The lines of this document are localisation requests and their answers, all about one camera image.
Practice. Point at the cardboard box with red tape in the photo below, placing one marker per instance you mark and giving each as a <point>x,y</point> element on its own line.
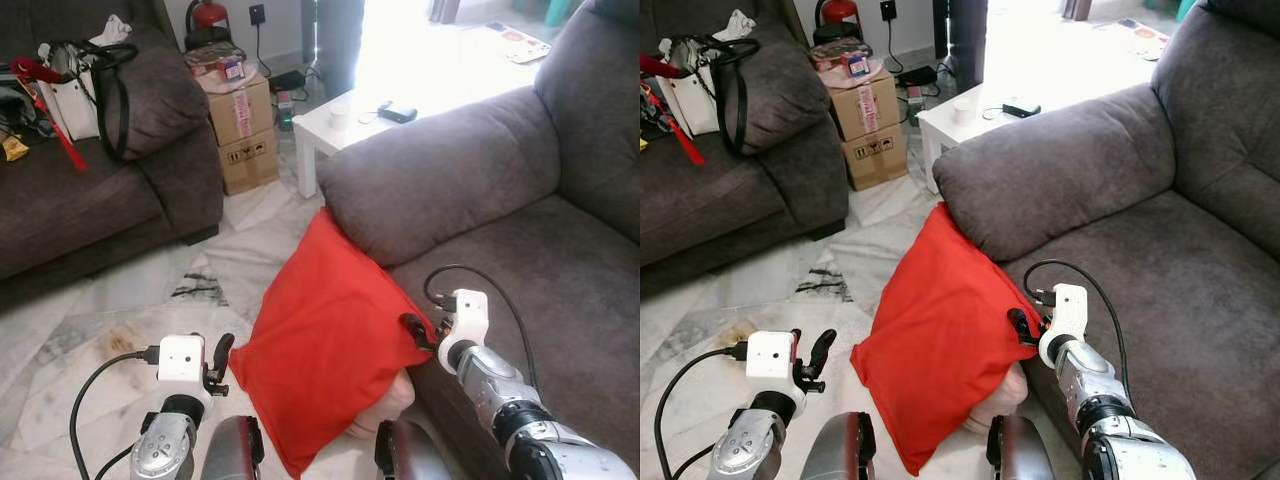
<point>865,105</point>
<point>240,112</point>

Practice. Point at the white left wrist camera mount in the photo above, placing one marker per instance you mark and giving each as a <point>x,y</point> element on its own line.
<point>180,358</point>
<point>770,353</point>

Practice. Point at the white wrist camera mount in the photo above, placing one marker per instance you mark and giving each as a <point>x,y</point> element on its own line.
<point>180,358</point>
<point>770,353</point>
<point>470,315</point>
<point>1068,310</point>

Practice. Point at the grey power strip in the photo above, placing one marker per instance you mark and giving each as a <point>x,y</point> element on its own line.
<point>286,110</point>
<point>915,105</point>

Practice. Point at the cardboard box with black symbols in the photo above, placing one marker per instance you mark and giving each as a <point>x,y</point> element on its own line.
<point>877,160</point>
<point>250,165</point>

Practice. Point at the white cup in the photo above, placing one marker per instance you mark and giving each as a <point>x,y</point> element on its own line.
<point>964,111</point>
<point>341,116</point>

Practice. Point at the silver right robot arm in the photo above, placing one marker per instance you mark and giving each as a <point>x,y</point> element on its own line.
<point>500,395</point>
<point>1085,385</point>

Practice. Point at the pink soft cushion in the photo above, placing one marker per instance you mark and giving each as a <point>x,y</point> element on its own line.
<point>385,410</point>
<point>1005,400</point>

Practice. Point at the white crumpled cloth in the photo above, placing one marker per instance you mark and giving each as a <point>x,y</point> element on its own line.
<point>117,30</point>
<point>740,25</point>

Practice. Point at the small blue red carton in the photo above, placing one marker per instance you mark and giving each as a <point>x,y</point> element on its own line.
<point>232,70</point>
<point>858,65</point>

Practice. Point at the black power adapter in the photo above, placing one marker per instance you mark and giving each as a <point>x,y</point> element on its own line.
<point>287,80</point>
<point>916,76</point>

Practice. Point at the robot right leg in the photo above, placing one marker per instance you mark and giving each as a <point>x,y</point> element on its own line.
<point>410,455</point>
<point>1020,455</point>

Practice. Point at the teal plastic chair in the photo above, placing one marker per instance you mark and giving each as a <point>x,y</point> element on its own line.
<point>560,8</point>
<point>1187,8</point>

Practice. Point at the small black device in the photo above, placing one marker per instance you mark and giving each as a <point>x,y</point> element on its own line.
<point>398,112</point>
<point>1022,108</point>

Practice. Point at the small yellow packet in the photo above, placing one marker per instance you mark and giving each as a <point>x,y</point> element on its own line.
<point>14,148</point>

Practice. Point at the grey fabric two-seat sofa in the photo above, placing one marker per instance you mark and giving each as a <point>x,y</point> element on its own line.
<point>520,260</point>
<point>1160,260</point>

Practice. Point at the white low table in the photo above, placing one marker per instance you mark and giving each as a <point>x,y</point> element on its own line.
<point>305,130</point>
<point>930,125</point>

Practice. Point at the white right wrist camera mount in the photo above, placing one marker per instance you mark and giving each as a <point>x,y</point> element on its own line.
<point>470,315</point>
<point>1068,310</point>

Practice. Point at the printed snack packet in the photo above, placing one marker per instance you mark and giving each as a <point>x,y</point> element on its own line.
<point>205,58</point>
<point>828,52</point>

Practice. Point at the black wall socket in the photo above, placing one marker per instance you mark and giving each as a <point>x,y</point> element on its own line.
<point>256,14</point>
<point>888,10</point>

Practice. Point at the robot leg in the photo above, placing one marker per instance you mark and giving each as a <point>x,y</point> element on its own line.
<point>410,455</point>
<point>840,450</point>
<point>1020,455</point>
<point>235,450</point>

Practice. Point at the printed paper booklet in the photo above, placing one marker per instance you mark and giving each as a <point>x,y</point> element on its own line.
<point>520,42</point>
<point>1145,38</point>

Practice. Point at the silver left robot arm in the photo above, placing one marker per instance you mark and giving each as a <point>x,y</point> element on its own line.
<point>745,450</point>
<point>165,450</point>

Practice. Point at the robot left leg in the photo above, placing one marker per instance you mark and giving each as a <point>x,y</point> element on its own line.
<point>840,450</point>
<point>235,450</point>

